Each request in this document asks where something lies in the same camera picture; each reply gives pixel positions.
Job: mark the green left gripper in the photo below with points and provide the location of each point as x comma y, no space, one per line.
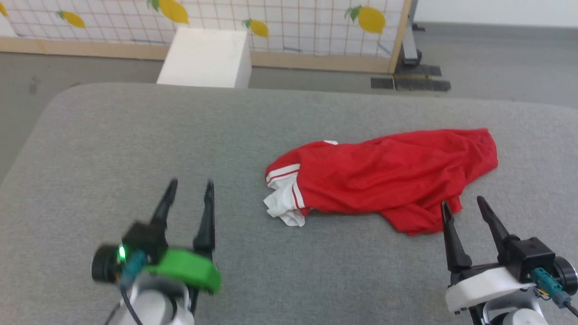
187,270

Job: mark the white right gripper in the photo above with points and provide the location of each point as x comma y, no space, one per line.
483,286

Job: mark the red Bulls basketball jersey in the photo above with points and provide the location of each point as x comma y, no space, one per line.
384,176

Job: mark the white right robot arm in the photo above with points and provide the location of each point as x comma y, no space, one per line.
519,316

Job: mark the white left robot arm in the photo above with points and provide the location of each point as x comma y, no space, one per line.
156,307

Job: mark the grey fabric sofa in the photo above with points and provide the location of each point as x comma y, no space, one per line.
135,158

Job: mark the white rectangular box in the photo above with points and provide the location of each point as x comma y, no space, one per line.
205,58

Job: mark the small black floor patch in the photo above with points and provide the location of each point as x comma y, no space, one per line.
382,83

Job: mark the yellow lemon decoration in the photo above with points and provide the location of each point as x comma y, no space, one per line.
73,19
2,9
259,28
370,20
174,10

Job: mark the grey metal stand leg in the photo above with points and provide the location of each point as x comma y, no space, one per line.
410,40

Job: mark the wooden framed grid panel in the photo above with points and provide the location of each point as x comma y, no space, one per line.
307,27

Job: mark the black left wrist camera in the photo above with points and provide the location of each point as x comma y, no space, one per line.
140,239

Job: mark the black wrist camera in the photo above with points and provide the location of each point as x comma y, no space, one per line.
533,257
140,239

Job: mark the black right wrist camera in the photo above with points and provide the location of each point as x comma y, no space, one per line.
533,257

